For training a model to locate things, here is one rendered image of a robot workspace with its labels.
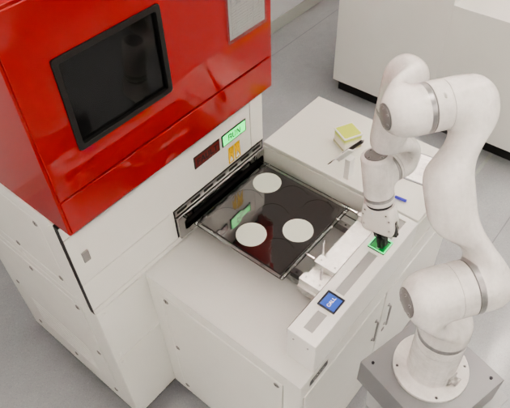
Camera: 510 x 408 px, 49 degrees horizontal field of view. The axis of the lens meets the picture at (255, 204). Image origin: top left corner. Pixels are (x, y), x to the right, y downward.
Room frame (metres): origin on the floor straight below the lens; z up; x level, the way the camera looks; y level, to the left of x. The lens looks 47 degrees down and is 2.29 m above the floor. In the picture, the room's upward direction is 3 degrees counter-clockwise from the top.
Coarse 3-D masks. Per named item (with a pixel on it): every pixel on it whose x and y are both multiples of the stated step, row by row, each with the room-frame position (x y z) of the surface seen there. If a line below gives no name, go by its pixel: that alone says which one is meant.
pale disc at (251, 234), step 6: (240, 228) 1.20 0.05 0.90; (246, 228) 1.20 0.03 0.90; (252, 228) 1.19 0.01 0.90; (258, 228) 1.19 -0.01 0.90; (264, 228) 1.19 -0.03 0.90; (240, 234) 1.17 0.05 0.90; (246, 234) 1.17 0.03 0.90; (252, 234) 1.17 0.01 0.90; (258, 234) 1.17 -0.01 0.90; (264, 234) 1.17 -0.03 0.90; (240, 240) 1.15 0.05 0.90; (246, 240) 1.14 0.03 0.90; (252, 240) 1.14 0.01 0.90; (258, 240) 1.14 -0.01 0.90
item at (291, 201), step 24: (264, 168) 1.48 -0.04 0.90; (240, 192) 1.36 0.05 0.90; (288, 192) 1.35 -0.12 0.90; (312, 192) 1.35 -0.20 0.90; (216, 216) 1.26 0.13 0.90; (240, 216) 1.25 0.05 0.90; (264, 216) 1.25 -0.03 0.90; (288, 216) 1.24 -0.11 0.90; (312, 216) 1.24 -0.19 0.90; (336, 216) 1.23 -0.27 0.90; (264, 240) 1.14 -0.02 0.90; (288, 240) 1.14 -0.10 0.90; (312, 240) 1.13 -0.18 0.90; (288, 264) 1.04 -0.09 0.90
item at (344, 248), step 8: (360, 224) 1.21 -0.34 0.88; (352, 232) 1.17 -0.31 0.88; (360, 232) 1.17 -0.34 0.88; (368, 232) 1.17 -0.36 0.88; (344, 240) 1.14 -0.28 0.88; (352, 240) 1.14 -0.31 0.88; (360, 240) 1.14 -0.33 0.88; (336, 248) 1.11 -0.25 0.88; (344, 248) 1.11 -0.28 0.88; (352, 248) 1.11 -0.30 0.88; (328, 256) 1.08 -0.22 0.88; (336, 256) 1.08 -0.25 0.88; (344, 256) 1.08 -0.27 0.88; (312, 272) 1.02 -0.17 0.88; (320, 272) 1.02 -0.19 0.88; (328, 280) 0.99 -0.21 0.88; (304, 288) 0.97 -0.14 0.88; (312, 296) 0.94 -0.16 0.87
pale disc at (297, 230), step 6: (288, 222) 1.22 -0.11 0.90; (294, 222) 1.21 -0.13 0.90; (300, 222) 1.21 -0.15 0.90; (306, 222) 1.21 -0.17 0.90; (288, 228) 1.19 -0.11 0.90; (294, 228) 1.19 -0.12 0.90; (300, 228) 1.19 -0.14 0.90; (306, 228) 1.18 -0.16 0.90; (312, 228) 1.18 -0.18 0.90; (288, 234) 1.16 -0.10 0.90; (294, 234) 1.16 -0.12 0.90; (300, 234) 1.16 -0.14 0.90; (306, 234) 1.16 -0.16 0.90; (312, 234) 1.16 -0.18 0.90; (294, 240) 1.14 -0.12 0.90; (300, 240) 1.13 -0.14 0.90
